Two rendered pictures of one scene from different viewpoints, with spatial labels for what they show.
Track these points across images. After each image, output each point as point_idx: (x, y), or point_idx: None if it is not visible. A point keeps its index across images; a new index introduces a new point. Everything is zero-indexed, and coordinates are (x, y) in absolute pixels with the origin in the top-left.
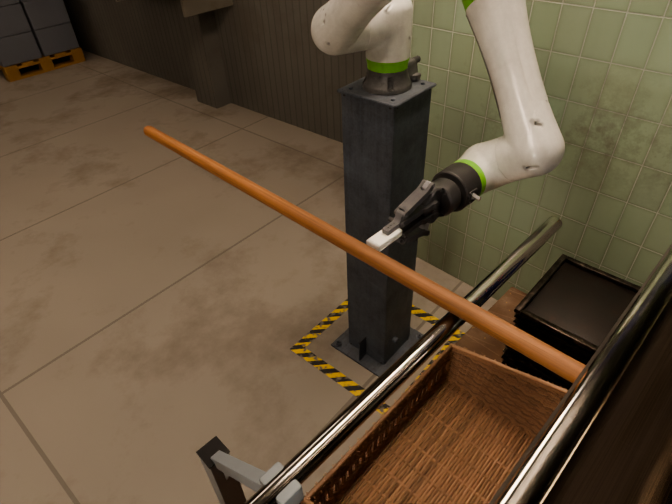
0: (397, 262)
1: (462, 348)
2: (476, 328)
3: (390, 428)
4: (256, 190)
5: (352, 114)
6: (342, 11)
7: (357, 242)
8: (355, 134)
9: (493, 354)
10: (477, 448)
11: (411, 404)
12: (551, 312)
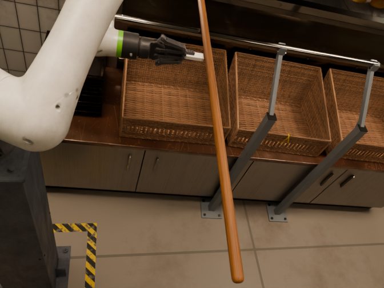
0: (206, 43)
1: (123, 110)
2: (72, 137)
3: (164, 143)
4: (220, 118)
5: (27, 176)
6: (95, 55)
7: (210, 58)
8: (30, 184)
9: (86, 124)
10: (145, 111)
11: (146, 142)
12: (91, 68)
